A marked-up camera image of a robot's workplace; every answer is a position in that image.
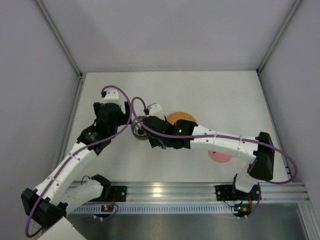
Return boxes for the pink lid with black handle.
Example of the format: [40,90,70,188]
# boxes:
[208,150,233,164]

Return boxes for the metal tongs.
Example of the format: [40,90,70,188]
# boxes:
[159,138,168,150]

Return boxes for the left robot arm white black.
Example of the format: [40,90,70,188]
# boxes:
[21,101,132,230]

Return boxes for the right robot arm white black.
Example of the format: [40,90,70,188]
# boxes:
[141,115,275,193]

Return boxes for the steel lunch box bowl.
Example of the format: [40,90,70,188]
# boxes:
[130,118,148,141]

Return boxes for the woven orange basket plate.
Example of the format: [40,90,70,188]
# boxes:
[166,111,197,125]

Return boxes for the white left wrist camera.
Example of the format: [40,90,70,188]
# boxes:
[101,88,119,103]

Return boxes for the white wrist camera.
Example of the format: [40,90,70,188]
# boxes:
[143,102,164,119]
[101,88,119,103]

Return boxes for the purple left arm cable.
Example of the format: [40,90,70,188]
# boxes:
[25,85,132,237]

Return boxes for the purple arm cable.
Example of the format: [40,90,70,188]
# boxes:
[131,96,299,221]
[25,85,132,237]

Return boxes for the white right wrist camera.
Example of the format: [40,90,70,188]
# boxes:
[143,102,164,119]

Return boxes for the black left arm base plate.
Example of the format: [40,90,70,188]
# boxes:
[109,185,127,203]

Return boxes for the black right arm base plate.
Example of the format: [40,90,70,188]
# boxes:
[214,184,234,201]

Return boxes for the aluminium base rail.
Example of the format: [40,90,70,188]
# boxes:
[111,182,310,204]

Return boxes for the slotted grey cable duct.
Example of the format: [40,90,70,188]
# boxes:
[74,202,253,215]

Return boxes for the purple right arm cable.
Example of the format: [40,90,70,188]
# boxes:
[131,96,299,221]

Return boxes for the left aluminium frame post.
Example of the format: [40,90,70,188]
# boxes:
[33,0,84,77]

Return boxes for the aluminium frame post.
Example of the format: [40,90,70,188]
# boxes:
[256,0,305,74]
[33,0,84,77]

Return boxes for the right aluminium frame post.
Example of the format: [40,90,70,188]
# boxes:
[256,0,305,74]

